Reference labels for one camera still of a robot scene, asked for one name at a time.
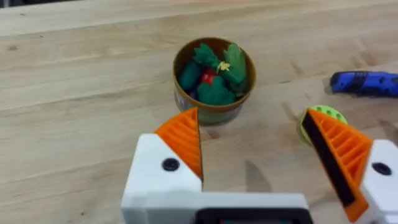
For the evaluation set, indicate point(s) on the left gripper white and orange right finger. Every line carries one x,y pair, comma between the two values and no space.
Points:
348,155

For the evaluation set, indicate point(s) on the left gripper white and orange left finger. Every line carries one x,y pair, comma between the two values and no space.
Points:
174,149

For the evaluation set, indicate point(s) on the blue electric screwdriver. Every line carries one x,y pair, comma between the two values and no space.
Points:
363,83

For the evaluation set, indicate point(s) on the green disc with holes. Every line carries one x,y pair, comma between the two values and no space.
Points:
323,115

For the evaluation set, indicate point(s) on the brown tub of toy vegetables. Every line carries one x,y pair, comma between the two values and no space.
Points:
214,77

